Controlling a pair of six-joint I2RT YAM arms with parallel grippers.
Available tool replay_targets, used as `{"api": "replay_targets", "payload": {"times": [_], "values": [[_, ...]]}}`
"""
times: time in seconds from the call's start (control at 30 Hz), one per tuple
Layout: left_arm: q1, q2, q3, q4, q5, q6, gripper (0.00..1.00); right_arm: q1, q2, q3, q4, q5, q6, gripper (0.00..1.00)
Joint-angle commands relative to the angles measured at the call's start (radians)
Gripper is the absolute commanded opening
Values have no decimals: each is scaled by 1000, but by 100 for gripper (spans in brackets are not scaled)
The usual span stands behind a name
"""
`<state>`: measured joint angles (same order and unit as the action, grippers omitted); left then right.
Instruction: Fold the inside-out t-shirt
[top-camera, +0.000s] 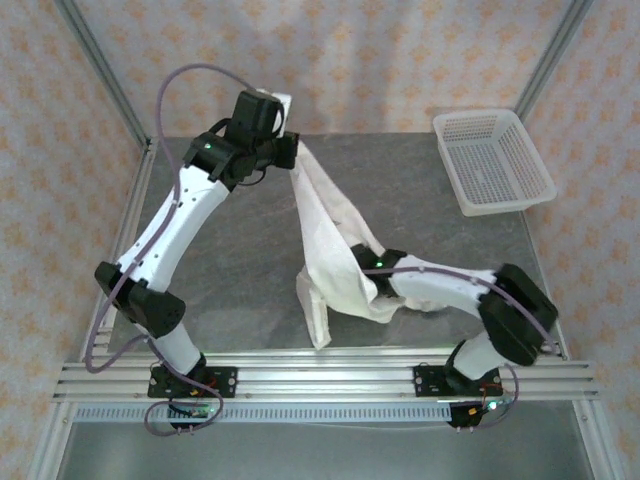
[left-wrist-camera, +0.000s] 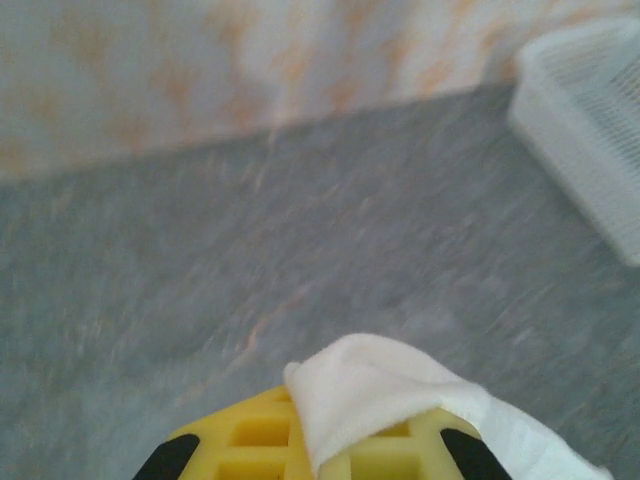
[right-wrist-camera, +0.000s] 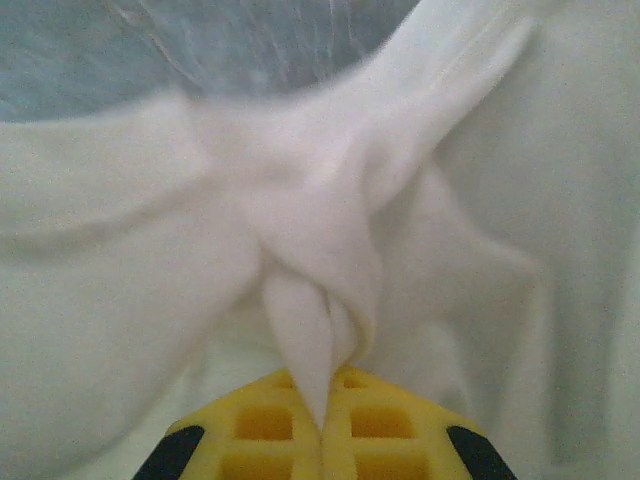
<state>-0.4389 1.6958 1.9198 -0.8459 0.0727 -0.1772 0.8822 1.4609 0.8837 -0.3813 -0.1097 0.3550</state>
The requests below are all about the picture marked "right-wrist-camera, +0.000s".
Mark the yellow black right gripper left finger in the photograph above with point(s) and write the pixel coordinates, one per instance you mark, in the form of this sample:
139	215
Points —
260	430

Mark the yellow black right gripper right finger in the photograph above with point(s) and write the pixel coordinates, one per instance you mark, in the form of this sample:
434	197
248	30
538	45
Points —
390	430

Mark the white t-shirt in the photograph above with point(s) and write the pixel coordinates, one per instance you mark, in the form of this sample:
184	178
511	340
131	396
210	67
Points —
320	225

